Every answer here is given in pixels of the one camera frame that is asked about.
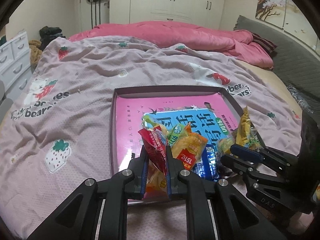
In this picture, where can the blossom wall painting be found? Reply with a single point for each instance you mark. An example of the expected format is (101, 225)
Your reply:
(271, 11)

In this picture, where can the white drawer cabinet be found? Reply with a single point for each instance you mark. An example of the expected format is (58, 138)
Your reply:
(15, 65)

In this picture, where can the black clothes pile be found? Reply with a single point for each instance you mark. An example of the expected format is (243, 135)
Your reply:
(47, 34)

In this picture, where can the clear bag round cookie snack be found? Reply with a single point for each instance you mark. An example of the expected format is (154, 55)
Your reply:
(171, 131)

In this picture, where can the shallow purple box tray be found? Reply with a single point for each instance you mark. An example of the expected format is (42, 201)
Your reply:
(166, 90)

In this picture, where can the grey padded headboard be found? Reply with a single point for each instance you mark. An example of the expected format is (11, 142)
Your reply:
(293, 64)

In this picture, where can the dark patterned cloth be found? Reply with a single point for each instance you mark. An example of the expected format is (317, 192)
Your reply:
(299, 99)

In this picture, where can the cream wardrobe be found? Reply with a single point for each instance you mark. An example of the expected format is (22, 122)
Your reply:
(205, 13)

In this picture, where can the yellow snack packet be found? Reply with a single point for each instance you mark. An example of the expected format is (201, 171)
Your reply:
(247, 135)

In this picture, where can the brown plush toy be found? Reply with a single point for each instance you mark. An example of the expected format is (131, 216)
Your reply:
(35, 51)

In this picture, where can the dark striped pillow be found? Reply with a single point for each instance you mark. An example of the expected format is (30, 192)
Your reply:
(263, 43)

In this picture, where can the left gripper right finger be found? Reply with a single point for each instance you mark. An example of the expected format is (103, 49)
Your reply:
(216, 210)

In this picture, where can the red snack packet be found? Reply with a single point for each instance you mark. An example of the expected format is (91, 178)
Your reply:
(155, 144)

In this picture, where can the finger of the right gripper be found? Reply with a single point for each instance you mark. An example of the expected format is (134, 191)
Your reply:
(247, 170)
(247, 152)

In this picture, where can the blue snack packet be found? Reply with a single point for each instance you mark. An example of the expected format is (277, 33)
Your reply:
(206, 167)

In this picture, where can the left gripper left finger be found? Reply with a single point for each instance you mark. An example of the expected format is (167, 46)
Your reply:
(97, 209)

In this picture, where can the pink satin quilt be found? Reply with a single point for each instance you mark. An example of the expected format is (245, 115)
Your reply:
(239, 43)

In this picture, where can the pink strawberry bed sheet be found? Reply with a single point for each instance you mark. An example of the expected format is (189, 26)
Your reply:
(56, 134)

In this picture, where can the orange snack packet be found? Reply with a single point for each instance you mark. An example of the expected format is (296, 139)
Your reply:
(188, 147)

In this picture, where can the pink and blue book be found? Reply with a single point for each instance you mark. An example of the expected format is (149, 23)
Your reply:
(213, 116)

